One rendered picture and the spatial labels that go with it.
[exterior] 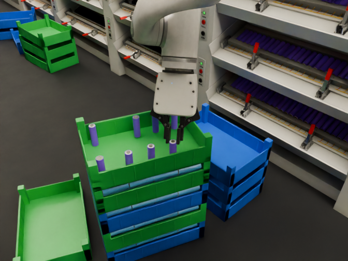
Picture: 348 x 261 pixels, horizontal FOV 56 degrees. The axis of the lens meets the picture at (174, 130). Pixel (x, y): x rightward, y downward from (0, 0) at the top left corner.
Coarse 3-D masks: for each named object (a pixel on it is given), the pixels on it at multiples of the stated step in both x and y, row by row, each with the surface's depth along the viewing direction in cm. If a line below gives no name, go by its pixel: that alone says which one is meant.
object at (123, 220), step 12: (204, 192) 90; (156, 204) 86; (168, 204) 88; (180, 204) 89; (192, 204) 91; (120, 216) 83; (132, 216) 85; (144, 216) 87; (156, 216) 89; (108, 228) 84; (120, 228) 86
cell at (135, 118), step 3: (135, 117) 88; (138, 117) 88; (135, 120) 87; (138, 120) 88; (135, 123) 88; (138, 123) 88; (135, 126) 89; (138, 126) 89; (135, 129) 89; (138, 129) 89; (135, 132) 90; (138, 132) 90; (135, 135) 90; (138, 135) 90
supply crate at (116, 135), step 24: (120, 120) 90; (144, 120) 94; (120, 144) 89; (144, 144) 89; (168, 144) 89; (192, 144) 89; (96, 168) 72; (120, 168) 74; (144, 168) 77; (168, 168) 80
